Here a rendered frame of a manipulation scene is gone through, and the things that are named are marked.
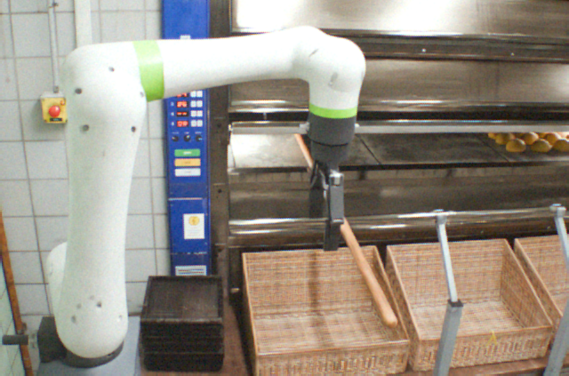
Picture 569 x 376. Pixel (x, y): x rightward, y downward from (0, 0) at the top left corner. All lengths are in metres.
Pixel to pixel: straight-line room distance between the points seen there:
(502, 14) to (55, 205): 1.84
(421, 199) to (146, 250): 1.13
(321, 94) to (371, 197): 1.33
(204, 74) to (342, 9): 1.09
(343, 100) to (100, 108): 0.45
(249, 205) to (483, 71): 1.05
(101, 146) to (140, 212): 1.39
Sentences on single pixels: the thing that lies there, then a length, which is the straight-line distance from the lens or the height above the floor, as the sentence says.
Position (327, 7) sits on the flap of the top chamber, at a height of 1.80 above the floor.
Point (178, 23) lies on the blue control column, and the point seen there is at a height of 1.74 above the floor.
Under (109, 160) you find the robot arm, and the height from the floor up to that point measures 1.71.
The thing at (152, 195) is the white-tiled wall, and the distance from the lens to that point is 2.25.
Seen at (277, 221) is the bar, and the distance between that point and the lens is 1.90.
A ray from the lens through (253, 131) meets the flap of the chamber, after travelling 2.00.
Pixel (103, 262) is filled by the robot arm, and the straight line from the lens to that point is 1.00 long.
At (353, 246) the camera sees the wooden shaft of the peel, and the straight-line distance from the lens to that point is 1.71.
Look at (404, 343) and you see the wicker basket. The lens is 2.16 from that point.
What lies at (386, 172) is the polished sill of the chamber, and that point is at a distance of 2.33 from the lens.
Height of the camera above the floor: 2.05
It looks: 22 degrees down
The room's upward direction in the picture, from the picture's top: 2 degrees clockwise
